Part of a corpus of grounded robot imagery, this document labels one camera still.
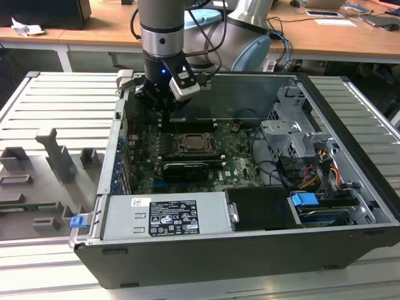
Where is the black graphics card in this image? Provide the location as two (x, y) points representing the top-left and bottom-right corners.
(162, 161), (211, 184)

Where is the black plastic shroud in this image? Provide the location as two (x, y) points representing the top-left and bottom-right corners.
(224, 186), (304, 233)

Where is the yellow red wire bundle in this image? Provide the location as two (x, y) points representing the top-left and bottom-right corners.
(299, 149), (342, 192)

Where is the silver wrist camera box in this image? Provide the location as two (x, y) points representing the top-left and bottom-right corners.
(162, 51), (201, 102)

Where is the black camera cable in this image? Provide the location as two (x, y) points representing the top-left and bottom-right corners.
(130, 0), (229, 76)

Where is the silver square CPU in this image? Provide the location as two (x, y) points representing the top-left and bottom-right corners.
(182, 134), (214, 151)

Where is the white paper sheet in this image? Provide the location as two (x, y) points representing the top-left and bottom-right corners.
(313, 18), (358, 28)

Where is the white framed tablet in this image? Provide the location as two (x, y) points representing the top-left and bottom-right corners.
(304, 9), (342, 18)

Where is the green motherboard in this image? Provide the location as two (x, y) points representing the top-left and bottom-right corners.
(129, 118), (282, 194)

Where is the silver metal drive cage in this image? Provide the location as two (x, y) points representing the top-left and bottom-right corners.
(259, 86), (317, 161)

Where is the blue cable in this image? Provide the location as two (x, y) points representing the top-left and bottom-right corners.
(274, 31), (294, 72)

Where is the wooden desk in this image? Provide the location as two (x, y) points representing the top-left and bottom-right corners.
(0, 0), (400, 65)

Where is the black internal cable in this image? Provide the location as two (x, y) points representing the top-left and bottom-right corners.
(249, 124), (293, 190)

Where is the green RAM stick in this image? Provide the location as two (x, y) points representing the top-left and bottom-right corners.
(0, 202), (58, 211)

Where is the grey plastic case latch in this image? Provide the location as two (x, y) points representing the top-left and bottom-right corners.
(116, 69), (136, 92)

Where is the blue disk carrier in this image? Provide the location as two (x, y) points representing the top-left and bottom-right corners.
(289, 192), (319, 208)

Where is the black open PC case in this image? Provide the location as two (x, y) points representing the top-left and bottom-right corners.
(73, 70), (400, 290)

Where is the black RAM slot bank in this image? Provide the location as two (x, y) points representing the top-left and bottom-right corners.
(161, 152), (226, 166)
(158, 117), (217, 134)

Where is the black CPU socket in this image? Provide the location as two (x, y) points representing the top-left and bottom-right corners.
(175, 131), (218, 156)

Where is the metal CPU socket cover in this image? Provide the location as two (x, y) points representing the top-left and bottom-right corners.
(177, 132), (217, 154)

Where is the grey parts rack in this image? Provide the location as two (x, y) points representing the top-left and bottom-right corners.
(0, 127), (106, 242)

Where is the crumpled white paper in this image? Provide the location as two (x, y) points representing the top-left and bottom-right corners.
(10, 17), (46, 37)

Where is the silver power supply unit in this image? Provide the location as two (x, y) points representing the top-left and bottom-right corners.
(100, 191), (240, 241)

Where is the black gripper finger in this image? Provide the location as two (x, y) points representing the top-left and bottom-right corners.
(167, 98), (193, 129)
(134, 83), (169, 129)

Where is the black box on desk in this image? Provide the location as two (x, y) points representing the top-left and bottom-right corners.
(0, 0), (93, 31)

